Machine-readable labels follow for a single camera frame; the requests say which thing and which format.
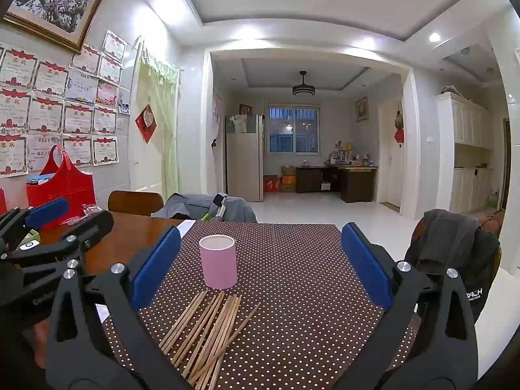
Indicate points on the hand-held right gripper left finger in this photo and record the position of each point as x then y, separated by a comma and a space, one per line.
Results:
156, 266

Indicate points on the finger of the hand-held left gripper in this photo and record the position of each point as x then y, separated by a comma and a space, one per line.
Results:
95, 223
44, 211

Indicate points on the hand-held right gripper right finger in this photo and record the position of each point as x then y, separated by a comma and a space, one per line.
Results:
365, 268

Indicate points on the pink cup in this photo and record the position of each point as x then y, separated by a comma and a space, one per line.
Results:
217, 264

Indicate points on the pile of wooden chopsticks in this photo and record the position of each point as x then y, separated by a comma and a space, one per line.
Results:
215, 329

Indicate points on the clear plastic parts packet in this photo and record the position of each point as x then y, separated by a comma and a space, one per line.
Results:
91, 210
75, 221

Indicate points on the red bag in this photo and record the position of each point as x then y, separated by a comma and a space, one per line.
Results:
65, 187

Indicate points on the wooden chair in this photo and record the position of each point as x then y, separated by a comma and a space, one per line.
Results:
134, 203

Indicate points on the brown polka dot tablecloth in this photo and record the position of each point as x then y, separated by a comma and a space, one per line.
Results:
292, 292

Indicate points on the dark grey jacket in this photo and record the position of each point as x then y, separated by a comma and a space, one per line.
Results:
447, 239

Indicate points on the dark wooden desk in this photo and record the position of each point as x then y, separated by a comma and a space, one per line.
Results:
353, 183

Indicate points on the white door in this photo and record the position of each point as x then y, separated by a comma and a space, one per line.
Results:
388, 170

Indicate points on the assorted desk clutter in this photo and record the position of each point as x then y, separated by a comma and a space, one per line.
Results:
345, 156

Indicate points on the green curtain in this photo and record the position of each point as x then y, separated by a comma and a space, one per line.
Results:
162, 130

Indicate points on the small photo prints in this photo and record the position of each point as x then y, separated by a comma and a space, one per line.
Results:
124, 105

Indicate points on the brown cardboard box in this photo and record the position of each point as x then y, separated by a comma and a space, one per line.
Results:
288, 170

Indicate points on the red cardboard box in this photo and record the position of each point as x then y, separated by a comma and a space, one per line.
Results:
271, 185

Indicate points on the beige refrigerator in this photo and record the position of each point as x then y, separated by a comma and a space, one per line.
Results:
243, 162

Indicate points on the red door decoration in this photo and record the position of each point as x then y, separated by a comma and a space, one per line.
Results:
399, 136

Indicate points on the barred window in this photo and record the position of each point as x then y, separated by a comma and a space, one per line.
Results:
292, 130

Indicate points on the small framed picture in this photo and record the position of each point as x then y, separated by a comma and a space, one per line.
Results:
361, 109

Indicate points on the white tall cabinet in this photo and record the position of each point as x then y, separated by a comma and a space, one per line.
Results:
467, 130

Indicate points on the brown door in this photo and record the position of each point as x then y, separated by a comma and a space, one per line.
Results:
507, 162

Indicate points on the ceiling fan lamp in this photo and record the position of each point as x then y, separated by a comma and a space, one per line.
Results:
304, 88

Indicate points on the framed tree painting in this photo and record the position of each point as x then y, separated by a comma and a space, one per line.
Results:
53, 4

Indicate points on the ceiling spotlight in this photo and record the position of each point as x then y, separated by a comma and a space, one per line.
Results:
434, 37

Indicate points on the wall of award certificates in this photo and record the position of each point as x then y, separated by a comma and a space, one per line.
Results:
48, 109

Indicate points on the red diamond wall decoration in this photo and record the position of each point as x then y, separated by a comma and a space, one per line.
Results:
145, 124

